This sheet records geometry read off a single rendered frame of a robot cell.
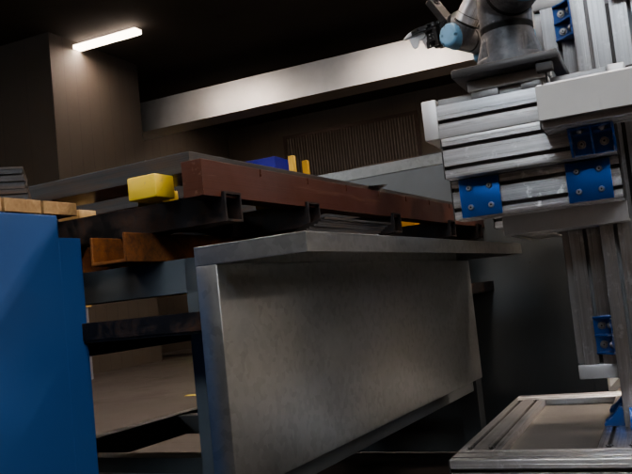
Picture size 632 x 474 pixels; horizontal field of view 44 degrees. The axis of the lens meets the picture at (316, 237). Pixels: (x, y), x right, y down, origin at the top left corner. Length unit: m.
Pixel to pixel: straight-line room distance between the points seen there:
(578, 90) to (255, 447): 0.90
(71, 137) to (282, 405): 8.25
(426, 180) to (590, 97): 1.31
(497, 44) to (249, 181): 0.67
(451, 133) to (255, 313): 0.69
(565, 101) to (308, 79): 8.57
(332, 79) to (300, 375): 8.66
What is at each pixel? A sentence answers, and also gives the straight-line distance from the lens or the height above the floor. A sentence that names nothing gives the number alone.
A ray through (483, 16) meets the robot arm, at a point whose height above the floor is 1.16.
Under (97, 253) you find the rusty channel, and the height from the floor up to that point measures 0.70.
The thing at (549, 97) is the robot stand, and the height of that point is 0.92.
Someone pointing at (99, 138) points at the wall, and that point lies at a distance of 9.83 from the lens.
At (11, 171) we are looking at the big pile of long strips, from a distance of 1.39.
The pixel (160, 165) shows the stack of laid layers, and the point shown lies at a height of 0.83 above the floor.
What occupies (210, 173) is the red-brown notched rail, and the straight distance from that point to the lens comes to 1.29.
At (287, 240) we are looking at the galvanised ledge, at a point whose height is 0.67.
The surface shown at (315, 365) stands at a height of 0.46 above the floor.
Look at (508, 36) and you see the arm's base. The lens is 1.78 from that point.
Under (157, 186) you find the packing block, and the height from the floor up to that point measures 0.79.
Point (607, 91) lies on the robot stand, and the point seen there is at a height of 0.91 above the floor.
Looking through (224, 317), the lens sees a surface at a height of 0.57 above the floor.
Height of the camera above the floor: 0.58
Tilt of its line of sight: 5 degrees up
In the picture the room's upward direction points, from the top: 6 degrees counter-clockwise
